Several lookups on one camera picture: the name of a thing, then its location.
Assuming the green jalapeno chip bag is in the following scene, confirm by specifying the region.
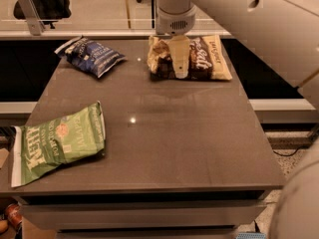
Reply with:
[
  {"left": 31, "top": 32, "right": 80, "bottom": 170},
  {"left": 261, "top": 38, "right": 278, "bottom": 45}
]
[{"left": 11, "top": 102, "right": 106, "bottom": 187}]

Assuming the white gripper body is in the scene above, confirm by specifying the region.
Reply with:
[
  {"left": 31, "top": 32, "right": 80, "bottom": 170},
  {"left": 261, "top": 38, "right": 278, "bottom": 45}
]
[{"left": 157, "top": 0, "right": 196, "bottom": 35}]

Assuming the glass partition panel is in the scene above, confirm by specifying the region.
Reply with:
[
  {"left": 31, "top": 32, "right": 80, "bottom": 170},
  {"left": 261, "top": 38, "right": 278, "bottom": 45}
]
[{"left": 0, "top": 0, "right": 227, "bottom": 32}]

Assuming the left metal glass bracket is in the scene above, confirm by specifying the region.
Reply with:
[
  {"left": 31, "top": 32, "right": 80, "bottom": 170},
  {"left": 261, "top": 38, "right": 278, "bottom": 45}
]
[{"left": 18, "top": 0, "right": 45, "bottom": 36}]

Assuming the brown chip bag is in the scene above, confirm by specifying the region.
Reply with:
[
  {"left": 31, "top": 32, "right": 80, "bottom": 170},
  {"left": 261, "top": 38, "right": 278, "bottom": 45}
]
[{"left": 148, "top": 35, "right": 232, "bottom": 81}]

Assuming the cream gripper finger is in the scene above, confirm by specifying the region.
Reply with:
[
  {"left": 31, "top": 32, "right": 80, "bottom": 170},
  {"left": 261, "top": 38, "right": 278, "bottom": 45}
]
[{"left": 167, "top": 35, "right": 190, "bottom": 79}]

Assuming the red can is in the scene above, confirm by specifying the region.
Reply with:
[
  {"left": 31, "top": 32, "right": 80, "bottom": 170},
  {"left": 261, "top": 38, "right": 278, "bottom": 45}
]
[{"left": 5, "top": 203, "right": 22, "bottom": 231}]

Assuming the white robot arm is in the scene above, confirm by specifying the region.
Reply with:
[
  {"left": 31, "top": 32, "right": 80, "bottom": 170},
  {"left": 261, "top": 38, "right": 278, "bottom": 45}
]
[{"left": 157, "top": 0, "right": 319, "bottom": 239}]

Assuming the black office chair left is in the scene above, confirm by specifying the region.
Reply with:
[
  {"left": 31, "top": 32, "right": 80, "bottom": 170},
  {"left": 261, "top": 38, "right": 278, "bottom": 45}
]
[{"left": 13, "top": 0, "right": 72, "bottom": 30}]

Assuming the blue chip bag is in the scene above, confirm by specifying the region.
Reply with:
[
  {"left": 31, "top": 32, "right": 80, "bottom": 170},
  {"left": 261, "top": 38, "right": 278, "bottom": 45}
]
[{"left": 55, "top": 36, "right": 126, "bottom": 79}]

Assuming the black floor cable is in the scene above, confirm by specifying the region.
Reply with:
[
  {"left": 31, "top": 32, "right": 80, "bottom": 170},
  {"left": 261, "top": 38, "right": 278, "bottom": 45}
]
[{"left": 272, "top": 144, "right": 315, "bottom": 157}]

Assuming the grey drawer cabinet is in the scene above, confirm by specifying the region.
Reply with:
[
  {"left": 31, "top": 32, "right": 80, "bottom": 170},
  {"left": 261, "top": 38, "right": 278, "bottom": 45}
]
[{"left": 14, "top": 189, "right": 265, "bottom": 233}]

